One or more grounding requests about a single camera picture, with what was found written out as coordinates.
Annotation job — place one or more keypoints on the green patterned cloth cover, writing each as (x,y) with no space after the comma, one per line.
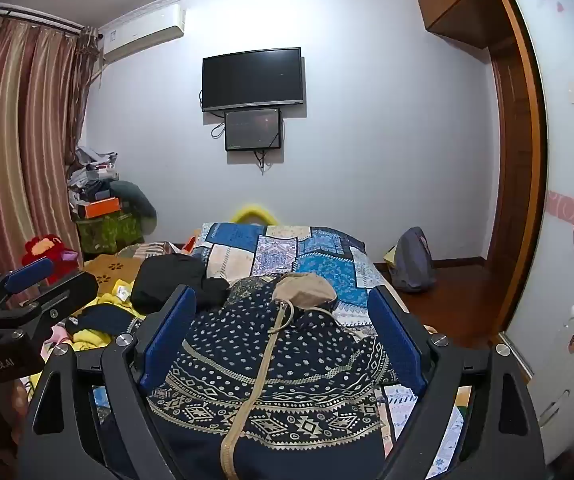
(109,232)

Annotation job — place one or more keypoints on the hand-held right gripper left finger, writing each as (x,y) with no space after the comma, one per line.
(167,340)

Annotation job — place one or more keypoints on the brown wooden door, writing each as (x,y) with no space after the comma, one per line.
(509,160)

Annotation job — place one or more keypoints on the striped beige cloth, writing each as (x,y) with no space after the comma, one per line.
(152,249)

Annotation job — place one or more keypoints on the dark navy cloth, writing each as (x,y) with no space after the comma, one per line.
(99,317)

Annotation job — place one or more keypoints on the wall-mounted black television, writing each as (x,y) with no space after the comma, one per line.
(252,79)

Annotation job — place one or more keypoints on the pile of clutter with boxes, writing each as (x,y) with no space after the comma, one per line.
(89,175)

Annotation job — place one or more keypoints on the small black wall monitor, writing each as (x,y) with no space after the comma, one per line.
(253,130)

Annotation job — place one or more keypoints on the blue patchwork blanket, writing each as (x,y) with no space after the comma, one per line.
(317,260)

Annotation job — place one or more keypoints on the red plush toy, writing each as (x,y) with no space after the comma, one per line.
(42,250)

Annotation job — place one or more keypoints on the pink cloth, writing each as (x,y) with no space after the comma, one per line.
(57,335)

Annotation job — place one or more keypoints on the white air conditioner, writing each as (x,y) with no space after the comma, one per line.
(142,32)

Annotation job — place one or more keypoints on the white curtain rail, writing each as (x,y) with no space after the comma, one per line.
(27,16)

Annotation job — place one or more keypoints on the orange box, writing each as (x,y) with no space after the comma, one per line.
(102,207)

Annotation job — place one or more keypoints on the wooden overhead cabinet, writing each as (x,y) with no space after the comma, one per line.
(462,5)

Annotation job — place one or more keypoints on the white sliding wardrobe door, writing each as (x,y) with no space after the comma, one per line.
(557,160)

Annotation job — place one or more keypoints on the navy patterned hooded garment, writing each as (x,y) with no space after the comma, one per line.
(287,360)

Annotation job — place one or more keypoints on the yellow printed cloth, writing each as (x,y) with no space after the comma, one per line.
(92,342)

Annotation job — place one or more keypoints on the striped red-brown curtain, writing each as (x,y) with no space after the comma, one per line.
(17,135)

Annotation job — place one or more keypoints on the mustard flowered cloth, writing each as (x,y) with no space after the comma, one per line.
(109,267)

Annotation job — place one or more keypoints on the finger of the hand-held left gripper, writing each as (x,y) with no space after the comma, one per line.
(62,292)
(29,272)

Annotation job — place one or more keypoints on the dark green bundle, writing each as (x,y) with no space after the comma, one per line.
(137,202)

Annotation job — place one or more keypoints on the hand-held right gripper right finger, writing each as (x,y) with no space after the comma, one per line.
(398,345)

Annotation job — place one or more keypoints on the grey backpack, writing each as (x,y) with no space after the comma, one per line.
(414,260)

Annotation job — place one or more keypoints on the black garment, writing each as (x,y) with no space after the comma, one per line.
(167,280)

